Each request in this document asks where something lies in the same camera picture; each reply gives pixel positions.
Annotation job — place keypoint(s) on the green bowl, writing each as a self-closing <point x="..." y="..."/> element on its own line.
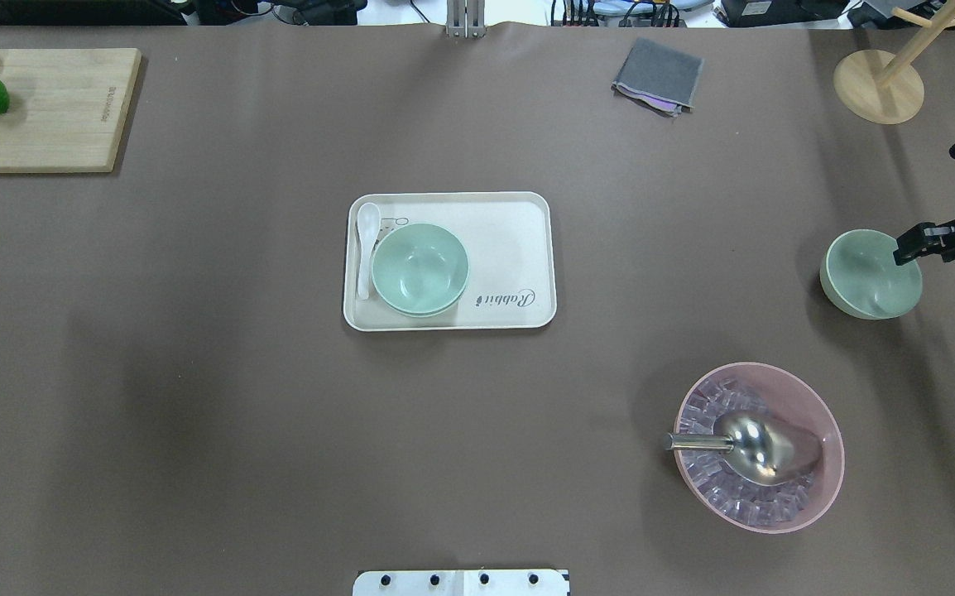
<point x="421" y="259"/>
<point x="860" y="276"/>
<point x="420" y="307"/>

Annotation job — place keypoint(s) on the bamboo cutting board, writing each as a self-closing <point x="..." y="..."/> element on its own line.
<point x="69" y="108"/>

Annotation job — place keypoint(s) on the wooden mug tree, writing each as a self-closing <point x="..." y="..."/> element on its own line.
<point x="883" y="87"/>

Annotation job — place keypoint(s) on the pink bowl with ice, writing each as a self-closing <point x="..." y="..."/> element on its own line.
<point x="749" y="386"/>

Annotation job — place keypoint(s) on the metal ice scoop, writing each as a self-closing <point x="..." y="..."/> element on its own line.
<point x="756" y="446"/>

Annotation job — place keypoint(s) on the grey folded cloth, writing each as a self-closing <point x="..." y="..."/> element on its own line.
<point x="660" y="77"/>

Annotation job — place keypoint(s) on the white ceramic spoon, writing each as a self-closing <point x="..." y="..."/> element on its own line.
<point x="369" y="224"/>

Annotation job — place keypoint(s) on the cream rabbit serving tray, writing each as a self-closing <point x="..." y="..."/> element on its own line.
<point x="508" y="237"/>

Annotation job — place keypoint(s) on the green bowl on tray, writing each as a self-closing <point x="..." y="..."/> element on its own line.
<point x="420" y="307"/>

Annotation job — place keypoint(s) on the aluminium frame post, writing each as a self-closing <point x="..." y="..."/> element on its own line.
<point x="465" y="19"/>

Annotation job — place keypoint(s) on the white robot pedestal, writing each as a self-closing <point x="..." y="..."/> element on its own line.
<point x="463" y="582"/>

